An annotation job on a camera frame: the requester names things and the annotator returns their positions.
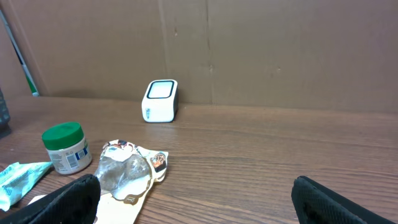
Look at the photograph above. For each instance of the green lid white jar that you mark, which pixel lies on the green lid white jar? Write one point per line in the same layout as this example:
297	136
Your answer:
67	147

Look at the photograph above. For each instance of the beige clear snack pouch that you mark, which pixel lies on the beige clear snack pouch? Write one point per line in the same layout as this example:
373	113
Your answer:
126	172

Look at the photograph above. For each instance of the white barcode scanner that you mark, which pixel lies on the white barcode scanner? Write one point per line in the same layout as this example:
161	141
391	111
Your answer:
160	102

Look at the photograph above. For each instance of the teal white packet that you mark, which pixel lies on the teal white packet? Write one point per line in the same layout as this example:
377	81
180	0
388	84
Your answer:
18	179

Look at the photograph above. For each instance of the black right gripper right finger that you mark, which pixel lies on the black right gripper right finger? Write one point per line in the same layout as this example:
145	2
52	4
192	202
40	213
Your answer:
317	204

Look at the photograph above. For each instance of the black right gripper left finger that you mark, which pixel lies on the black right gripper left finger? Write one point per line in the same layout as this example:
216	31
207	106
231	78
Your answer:
74	203

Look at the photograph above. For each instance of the white green strip behind cardboard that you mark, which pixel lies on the white green strip behind cardboard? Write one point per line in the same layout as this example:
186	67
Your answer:
28	76

